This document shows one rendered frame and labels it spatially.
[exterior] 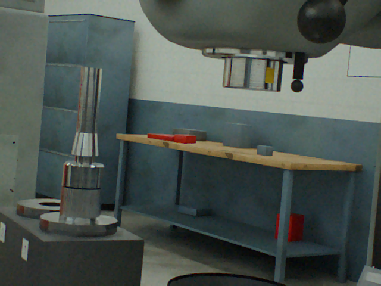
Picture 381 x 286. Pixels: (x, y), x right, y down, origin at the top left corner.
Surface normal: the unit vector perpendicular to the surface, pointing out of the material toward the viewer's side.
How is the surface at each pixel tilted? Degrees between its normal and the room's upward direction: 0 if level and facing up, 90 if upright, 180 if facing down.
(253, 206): 90
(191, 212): 90
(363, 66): 90
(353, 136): 90
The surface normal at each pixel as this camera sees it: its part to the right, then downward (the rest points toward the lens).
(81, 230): 0.28, 0.07
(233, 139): -0.81, -0.04
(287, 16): 0.38, 0.67
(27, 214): -0.47, 0.00
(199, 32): -0.37, 0.85
